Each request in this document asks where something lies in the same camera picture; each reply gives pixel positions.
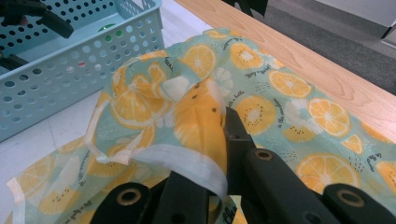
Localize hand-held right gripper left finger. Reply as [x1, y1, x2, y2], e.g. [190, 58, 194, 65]
[152, 171, 209, 224]

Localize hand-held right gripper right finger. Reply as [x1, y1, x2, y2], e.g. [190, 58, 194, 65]
[222, 106, 257, 200]

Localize lemon print fabric bag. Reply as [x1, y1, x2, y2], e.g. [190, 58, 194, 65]
[6, 27, 396, 224]

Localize red and white packet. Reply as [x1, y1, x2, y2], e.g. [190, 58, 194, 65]
[66, 60, 88, 73]

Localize small green item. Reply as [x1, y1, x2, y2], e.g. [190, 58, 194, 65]
[97, 22, 124, 43]

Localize light blue perforated plastic basket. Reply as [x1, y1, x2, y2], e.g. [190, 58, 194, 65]
[0, 0, 165, 143]

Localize black stand legs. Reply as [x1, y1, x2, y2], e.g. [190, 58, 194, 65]
[221, 0, 269, 19]

